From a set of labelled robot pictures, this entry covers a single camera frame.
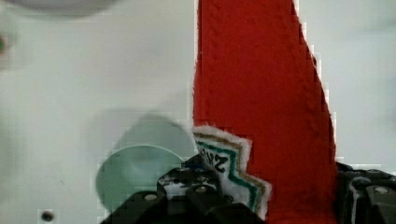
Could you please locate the grey round plate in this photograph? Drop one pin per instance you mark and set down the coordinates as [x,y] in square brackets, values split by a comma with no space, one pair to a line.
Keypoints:
[57,7]

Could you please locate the red plush ketchup bottle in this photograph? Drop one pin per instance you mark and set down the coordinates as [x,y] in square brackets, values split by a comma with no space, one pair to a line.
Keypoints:
[260,118]

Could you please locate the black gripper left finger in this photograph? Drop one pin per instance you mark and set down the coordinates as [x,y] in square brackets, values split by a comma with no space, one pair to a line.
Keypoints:
[189,194]

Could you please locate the green mug with handle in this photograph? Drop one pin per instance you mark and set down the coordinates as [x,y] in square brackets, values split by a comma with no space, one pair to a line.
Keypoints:
[149,149]

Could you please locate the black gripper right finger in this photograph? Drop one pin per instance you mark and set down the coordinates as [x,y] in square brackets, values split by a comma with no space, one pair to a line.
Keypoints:
[365,196]

